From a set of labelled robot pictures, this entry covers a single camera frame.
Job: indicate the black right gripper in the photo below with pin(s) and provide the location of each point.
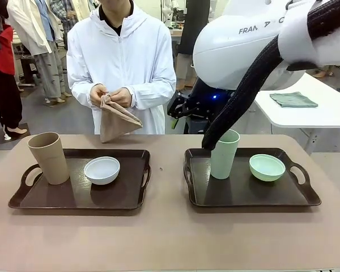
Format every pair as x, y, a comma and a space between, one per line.
207, 102

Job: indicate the beige cloth mat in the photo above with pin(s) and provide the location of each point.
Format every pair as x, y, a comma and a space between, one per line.
116, 124

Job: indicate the tall beige cup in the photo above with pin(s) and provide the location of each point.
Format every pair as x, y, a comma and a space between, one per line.
51, 161

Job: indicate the tall green cup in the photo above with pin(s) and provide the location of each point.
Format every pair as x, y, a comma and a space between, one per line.
224, 164

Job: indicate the white bowl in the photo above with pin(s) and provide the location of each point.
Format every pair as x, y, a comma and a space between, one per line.
102, 177

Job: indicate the green bowl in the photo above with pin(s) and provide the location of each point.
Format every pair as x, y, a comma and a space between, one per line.
267, 175

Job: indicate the green cloth mat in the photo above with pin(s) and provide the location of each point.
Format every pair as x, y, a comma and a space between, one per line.
294, 99

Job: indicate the person's left forearm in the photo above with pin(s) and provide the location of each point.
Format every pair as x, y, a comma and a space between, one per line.
153, 93

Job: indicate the person's right forearm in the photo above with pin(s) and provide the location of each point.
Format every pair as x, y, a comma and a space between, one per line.
82, 86

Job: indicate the person's left hand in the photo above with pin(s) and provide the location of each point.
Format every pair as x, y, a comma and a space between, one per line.
123, 97

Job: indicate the person's right hand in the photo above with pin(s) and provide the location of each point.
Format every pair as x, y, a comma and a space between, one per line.
97, 95

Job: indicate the person in white jacket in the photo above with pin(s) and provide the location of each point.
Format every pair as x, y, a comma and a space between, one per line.
136, 56

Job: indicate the figure black top tan trousers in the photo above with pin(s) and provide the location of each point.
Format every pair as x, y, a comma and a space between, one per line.
187, 28

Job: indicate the white table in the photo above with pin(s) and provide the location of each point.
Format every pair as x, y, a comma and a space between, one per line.
314, 116

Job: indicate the mannequin dark top grey trousers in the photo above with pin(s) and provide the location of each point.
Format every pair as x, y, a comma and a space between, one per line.
323, 74

